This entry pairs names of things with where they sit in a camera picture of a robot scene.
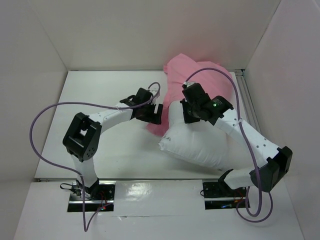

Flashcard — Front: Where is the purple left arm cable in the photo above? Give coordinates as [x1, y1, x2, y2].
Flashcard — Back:
[29, 82, 161, 232]

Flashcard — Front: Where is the white pillow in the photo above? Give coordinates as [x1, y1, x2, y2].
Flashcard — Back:
[158, 101, 253, 172]

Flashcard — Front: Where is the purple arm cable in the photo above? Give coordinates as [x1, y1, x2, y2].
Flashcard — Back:
[182, 66, 274, 223]
[29, 82, 161, 232]

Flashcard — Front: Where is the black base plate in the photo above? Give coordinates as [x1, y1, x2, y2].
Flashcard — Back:
[200, 181, 247, 210]
[59, 181, 116, 213]

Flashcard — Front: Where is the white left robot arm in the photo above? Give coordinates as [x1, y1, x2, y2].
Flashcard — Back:
[62, 88, 164, 200]

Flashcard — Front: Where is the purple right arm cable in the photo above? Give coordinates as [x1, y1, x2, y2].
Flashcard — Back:
[182, 66, 274, 223]

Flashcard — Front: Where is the aluminium frame rail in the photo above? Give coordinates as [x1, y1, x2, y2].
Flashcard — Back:
[234, 69, 261, 133]

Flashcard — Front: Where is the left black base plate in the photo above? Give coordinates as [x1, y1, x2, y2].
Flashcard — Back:
[59, 181, 116, 213]

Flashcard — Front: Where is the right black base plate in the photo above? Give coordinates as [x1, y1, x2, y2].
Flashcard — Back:
[200, 181, 247, 210]

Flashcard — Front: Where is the pink satin pillowcase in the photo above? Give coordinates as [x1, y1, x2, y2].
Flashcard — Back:
[146, 53, 234, 137]

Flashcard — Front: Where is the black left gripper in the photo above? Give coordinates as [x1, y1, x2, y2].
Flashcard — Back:
[136, 101, 163, 125]

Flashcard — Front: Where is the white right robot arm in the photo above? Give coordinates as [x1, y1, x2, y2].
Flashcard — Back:
[181, 83, 293, 196]

